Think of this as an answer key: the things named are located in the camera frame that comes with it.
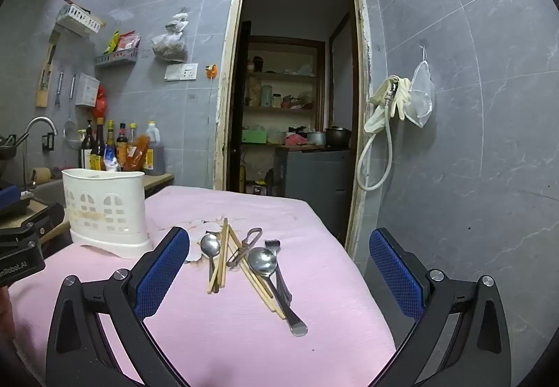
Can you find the white hanging plastic box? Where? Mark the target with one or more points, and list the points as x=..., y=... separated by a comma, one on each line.
x=87, y=90

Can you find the white plastic utensil holder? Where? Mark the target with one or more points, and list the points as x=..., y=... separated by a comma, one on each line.
x=105, y=212

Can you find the small metal spoon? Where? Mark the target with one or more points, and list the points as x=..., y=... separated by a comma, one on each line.
x=210, y=245

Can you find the white wall socket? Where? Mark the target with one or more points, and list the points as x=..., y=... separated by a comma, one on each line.
x=181, y=71

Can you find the cream rubber gloves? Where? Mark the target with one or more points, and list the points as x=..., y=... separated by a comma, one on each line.
x=380, y=107

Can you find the white wall basket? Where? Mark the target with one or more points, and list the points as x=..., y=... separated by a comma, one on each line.
x=81, y=20

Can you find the pink floral cloth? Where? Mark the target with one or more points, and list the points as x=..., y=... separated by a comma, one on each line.
x=244, y=343

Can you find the metal pot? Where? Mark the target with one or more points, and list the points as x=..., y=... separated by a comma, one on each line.
x=316, y=138

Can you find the green box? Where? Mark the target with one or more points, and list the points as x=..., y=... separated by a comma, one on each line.
x=254, y=137

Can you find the wooden shelf unit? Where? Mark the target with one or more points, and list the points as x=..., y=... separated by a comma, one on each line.
x=284, y=109

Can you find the hanging clear plastic bag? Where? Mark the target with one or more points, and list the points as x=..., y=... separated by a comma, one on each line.
x=170, y=44

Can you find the snack packets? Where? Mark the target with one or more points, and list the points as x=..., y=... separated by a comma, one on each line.
x=124, y=42

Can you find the large oil jug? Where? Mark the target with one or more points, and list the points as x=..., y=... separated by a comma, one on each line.
x=155, y=151

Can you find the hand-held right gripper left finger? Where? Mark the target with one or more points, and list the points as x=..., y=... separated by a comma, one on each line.
x=161, y=275

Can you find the red plastic bag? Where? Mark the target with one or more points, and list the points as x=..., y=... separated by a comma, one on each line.
x=100, y=103

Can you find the metal faucet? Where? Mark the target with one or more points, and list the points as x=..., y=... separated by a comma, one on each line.
x=41, y=123

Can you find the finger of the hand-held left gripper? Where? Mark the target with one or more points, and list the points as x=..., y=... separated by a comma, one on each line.
x=8, y=197
x=46, y=219

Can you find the hanging metal utensil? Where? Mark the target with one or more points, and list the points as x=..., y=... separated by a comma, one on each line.
x=72, y=85
x=60, y=88

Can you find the large metal spoon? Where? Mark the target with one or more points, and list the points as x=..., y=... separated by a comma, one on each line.
x=262, y=260

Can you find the metal peeler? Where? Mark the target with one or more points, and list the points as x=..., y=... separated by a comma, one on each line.
x=239, y=251

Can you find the black pot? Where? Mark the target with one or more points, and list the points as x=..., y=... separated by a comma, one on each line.
x=338, y=137

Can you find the wooden door frame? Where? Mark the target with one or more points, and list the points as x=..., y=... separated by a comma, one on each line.
x=222, y=107

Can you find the orange seasoning packet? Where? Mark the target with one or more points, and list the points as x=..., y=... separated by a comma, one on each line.
x=139, y=153

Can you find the orange wall hook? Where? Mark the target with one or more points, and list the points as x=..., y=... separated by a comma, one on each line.
x=211, y=71

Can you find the bamboo chopstick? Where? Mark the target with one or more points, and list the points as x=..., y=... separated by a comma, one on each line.
x=267, y=292
x=262, y=294
x=218, y=256
x=224, y=256

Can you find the grey wall shelf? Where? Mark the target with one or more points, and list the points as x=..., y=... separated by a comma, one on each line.
x=117, y=59

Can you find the metal fork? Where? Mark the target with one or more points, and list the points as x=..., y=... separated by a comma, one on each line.
x=279, y=278

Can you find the wooden knife rack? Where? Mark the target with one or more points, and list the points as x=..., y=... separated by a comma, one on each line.
x=43, y=81

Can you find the grey cabinet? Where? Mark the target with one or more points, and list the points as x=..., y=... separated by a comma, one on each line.
x=314, y=182

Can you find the metal strainer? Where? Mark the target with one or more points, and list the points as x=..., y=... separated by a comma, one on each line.
x=73, y=133

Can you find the red cloth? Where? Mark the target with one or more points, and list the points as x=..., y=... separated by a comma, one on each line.
x=296, y=139

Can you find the white salt bag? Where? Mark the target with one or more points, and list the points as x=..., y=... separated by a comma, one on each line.
x=112, y=162

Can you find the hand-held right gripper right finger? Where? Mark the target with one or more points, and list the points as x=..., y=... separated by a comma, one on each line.
x=395, y=278

